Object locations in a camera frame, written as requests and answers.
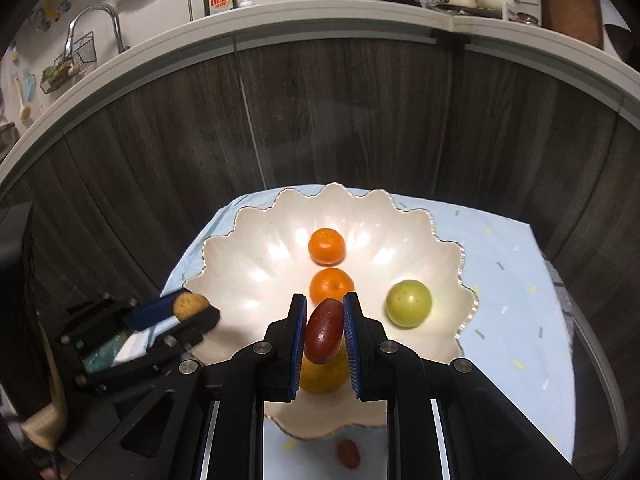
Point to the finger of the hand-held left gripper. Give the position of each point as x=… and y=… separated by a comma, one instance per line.
x=150, y=312
x=195, y=327

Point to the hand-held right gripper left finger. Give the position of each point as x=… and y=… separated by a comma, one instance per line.
x=298, y=340

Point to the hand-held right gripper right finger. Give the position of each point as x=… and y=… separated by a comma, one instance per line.
x=352, y=340

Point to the small brown potato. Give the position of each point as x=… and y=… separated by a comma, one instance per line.
x=189, y=306

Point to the dark red date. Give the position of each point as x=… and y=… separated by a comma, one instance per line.
x=325, y=330

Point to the yellow orange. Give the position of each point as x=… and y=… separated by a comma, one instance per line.
x=325, y=379

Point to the small orange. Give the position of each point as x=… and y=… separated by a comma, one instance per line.
x=326, y=246
x=331, y=285

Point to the green jujube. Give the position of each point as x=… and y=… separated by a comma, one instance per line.
x=408, y=304

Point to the white scalloped bowl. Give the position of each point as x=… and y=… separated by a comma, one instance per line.
x=260, y=260

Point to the brown date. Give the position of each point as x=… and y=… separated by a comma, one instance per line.
x=348, y=452

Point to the light blue patterned tablecloth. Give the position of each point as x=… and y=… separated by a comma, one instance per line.
x=500, y=310

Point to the blue white brush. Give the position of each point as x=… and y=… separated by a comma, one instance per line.
x=26, y=95

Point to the chrome faucet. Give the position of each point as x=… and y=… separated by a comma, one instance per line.
x=116, y=25

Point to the wooden cutting board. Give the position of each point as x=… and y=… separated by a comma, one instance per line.
x=570, y=0

